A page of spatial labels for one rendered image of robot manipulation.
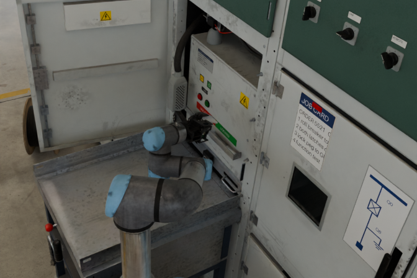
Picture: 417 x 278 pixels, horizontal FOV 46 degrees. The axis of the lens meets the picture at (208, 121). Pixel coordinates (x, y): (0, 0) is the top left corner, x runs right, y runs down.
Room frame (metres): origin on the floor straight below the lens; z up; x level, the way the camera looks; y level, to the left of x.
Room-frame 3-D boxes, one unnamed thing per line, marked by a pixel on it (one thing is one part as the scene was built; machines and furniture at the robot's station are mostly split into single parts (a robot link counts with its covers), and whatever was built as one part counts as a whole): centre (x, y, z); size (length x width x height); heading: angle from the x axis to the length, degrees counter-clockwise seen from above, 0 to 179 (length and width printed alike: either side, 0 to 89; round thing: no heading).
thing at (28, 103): (2.71, 1.15, 0.20); 0.40 x 0.22 x 0.40; 10
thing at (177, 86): (1.86, 0.15, 1.14); 0.08 x 0.05 x 0.17; 125
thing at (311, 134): (1.21, -0.31, 1.46); 0.15 x 0.01 x 0.21; 35
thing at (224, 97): (1.72, -0.03, 1.15); 0.48 x 0.01 x 0.48; 35
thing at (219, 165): (1.73, -0.04, 0.89); 0.54 x 0.05 x 0.06; 35
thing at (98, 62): (1.87, 0.48, 1.21); 0.63 x 0.07 x 0.74; 115
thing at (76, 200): (1.50, 0.28, 0.82); 0.68 x 0.62 x 0.06; 125
